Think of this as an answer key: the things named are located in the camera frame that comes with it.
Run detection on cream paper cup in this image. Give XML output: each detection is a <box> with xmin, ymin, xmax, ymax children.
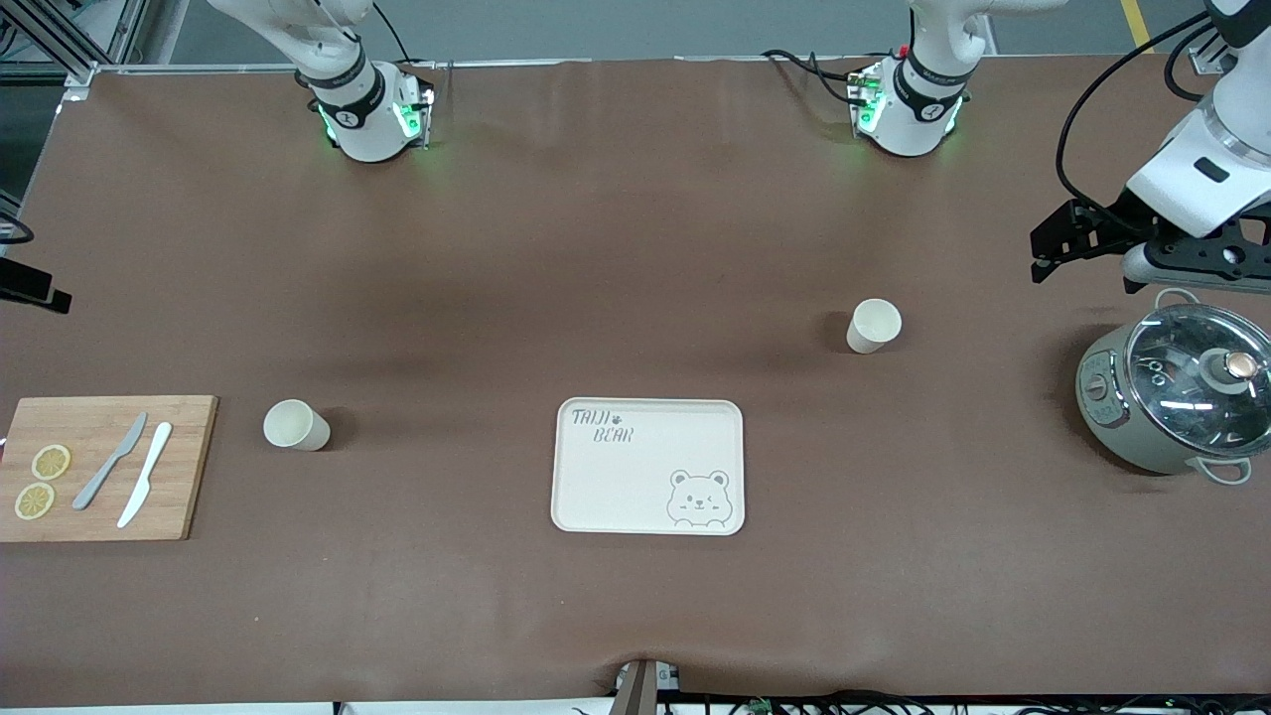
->
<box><xmin>263</xmin><ymin>399</ymin><xmax>332</xmax><ymax>453</ymax></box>
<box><xmin>846</xmin><ymin>298</ymin><xmax>904</xmax><ymax>356</ymax></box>

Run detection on glass pot lid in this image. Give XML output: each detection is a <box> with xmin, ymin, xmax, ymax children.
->
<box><xmin>1126</xmin><ymin>305</ymin><xmax>1271</xmax><ymax>459</ymax></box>

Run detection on gray-green electric pot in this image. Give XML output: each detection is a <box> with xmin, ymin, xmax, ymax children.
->
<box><xmin>1075</xmin><ymin>287</ymin><xmax>1271</xmax><ymax>486</ymax></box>

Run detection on gray plastic knife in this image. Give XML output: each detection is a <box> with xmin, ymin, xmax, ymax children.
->
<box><xmin>71</xmin><ymin>412</ymin><xmax>149</xmax><ymax>511</ymax></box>

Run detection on white plastic knife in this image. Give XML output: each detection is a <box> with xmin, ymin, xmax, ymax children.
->
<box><xmin>116</xmin><ymin>422</ymin><xmax>174</xmax><ymax>529</ymax></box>

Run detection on bamboo cutting board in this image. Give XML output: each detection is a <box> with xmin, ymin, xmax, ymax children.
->
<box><xmin>0</xmin><ymin>395</ymin><xmax>219</xmax><ymax>543</ymax></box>

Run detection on cream bear print tray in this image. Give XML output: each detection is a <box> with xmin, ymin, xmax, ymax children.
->
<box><xmin>550</xmin><ymin>397</ymin><xmax>746</xmax><ymax>537</ymax></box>

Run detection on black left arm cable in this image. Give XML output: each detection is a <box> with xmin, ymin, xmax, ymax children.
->
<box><xmin>1054</xmin><ymin>8</ymin><xmax>1234</xmax><ymax>231</ymax></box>

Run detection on aluminium frame profile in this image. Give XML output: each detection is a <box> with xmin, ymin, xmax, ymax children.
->
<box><xmin>0</xmin><ymin>0</ymin><xmax>150</xmax><ymax>88</ymax></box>
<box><xmin>1187</xmin><ymin>20</ymin><xmax>1232</xmax><ymax>76</ymax></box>

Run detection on black left base cables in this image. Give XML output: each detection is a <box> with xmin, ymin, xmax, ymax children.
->
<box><xmin>762</xmin><ymin>47</ymin><xmax>867</xmax><ymax>106</ymax></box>

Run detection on black right base cable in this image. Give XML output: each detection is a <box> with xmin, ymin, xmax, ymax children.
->
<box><xmin>371</xmin><ymin>0</ymin><xmax>440</xmax><ymax>72</ymax></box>

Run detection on metal table edge bracket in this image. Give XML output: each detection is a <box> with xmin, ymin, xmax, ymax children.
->
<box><xmin>614</xmin><ymin>657</ymin><xmax>684</xmax><ymax>715</ymax></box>

